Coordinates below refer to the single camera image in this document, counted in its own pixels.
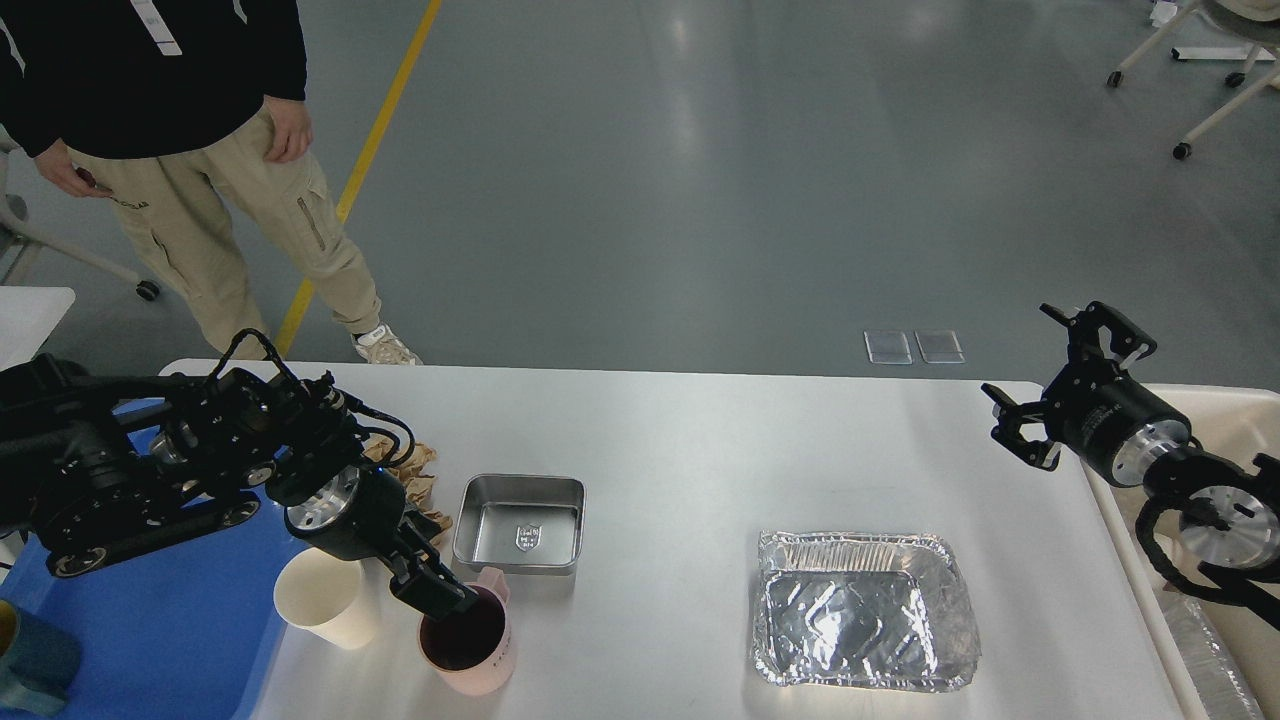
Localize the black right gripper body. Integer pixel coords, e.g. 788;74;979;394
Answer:
1044;357;1192;488

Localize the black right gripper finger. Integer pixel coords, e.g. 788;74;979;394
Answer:
1039;300;1158;372
980;383;1062;471

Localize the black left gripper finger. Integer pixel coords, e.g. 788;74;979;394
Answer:
389;553;479;621
404;505;445;562

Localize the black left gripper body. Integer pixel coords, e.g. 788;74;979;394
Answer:
284;468;411;577

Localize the pink mug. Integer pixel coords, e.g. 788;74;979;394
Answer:
419;566;517;697

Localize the square steel tray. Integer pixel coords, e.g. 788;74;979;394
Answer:
452;473;585;577

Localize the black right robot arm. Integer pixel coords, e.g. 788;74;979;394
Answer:
982;301;1279;626

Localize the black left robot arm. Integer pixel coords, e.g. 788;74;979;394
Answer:
1;329;479;620

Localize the person's left hand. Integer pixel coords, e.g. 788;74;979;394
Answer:
264;96;314;164

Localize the person's right hand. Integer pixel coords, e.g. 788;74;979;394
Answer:
32;138;113;199

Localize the crumpled brown paper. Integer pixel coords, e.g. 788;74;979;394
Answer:
388;441;454;550

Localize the cream paper cup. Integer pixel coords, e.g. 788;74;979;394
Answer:
271;548;381;650

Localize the cream plastic bin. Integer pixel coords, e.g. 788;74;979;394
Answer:
1080;384;1277;719

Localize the clear floor plate right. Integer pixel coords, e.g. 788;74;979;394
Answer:
914;331;966;364

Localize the clear floor plate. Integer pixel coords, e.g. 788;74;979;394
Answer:
914;331;966;364
863;331;913;366

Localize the clear floor plate left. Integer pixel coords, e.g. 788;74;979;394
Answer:
863;331;913;366

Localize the blue plastic tray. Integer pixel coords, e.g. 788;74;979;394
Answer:
0;398;332;720

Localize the aluminium foil tray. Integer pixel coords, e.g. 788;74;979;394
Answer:
751;530;982;693

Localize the clear plastic bag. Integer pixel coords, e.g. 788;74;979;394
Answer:
1156;591;1265;719

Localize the white rolling chair base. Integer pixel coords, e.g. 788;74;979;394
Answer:
1105;1;1279;161

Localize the dark teal cup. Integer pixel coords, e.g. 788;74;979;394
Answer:
1;600;82;717

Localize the white side table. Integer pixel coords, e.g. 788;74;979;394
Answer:
1;284;76;370

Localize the person in black top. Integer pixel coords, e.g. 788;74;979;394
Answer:
1;1;420;366

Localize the grey rolling chair base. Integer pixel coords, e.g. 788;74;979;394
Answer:
1;135;161;302

